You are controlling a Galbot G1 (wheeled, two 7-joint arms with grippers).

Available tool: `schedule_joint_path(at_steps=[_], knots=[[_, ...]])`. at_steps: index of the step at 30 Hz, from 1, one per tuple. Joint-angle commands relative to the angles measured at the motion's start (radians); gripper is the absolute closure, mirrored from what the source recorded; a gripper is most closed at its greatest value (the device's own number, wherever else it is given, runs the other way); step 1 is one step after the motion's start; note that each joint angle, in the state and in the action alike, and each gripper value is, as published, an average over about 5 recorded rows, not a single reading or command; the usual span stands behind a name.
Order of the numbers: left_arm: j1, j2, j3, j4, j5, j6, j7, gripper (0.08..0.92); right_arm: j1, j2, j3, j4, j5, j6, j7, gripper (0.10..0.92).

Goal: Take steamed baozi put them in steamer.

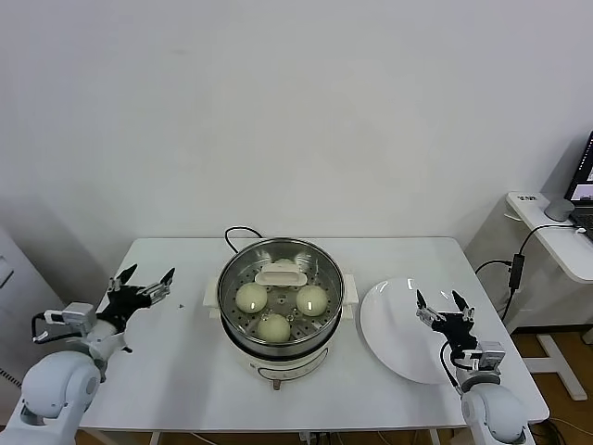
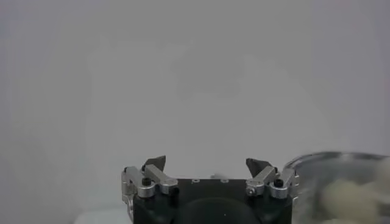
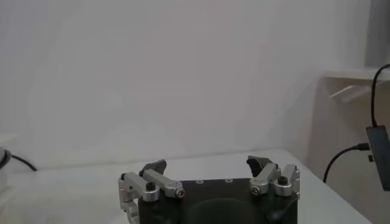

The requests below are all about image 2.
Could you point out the glass pot lid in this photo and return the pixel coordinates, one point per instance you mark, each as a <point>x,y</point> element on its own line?
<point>335,158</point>

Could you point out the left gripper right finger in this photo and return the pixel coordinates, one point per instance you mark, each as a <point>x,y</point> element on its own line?
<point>263,176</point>

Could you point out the white steamed baozi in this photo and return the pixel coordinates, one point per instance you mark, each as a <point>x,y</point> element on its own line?
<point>350,201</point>

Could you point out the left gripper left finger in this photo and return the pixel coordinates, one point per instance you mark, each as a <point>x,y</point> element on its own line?
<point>131,179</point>

